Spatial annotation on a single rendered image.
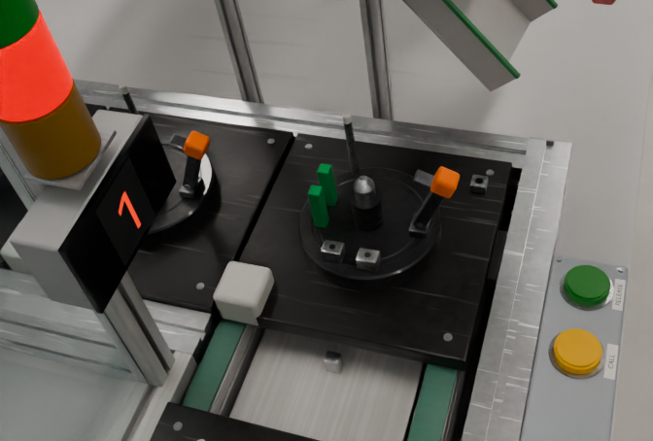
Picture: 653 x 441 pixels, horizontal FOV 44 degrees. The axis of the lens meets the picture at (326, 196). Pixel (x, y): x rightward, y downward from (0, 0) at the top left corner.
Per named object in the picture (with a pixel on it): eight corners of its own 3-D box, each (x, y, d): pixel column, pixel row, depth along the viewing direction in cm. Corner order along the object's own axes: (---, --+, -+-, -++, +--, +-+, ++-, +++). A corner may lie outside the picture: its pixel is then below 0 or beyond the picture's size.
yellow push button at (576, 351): (601, 344, 72) (604, 332, 71) (597, 384, 70) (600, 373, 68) (555, 335, 73) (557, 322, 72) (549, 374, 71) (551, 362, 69)
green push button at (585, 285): (609, 280, 76) (612, 267, 75) (605, 316, 74) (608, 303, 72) (566, 272, 77) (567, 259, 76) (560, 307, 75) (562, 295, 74)
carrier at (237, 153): (296, 144, 94) (277, 59, 84) (216, 319, 79) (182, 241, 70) (114, 118, 101) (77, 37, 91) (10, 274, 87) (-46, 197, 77)
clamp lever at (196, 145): (202, 180, 85) (211, 136, 79) (194, 194, 84) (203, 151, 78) (170, 166, 85) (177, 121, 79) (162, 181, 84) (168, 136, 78)
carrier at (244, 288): (511, 174, 86) (517, 85, 77) (465, 373, 72) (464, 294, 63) (298, 144, 94) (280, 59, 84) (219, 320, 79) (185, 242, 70)
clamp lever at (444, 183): (432, 217, 78) (461, 172, 72) (428, 233, 77) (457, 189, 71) (397, 203, 78) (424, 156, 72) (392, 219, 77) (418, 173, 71)
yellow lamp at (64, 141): (115, 128, 53) (88, 71, 49) (78, 186, 50) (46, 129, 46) (50, 118, 54) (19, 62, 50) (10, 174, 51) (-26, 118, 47)
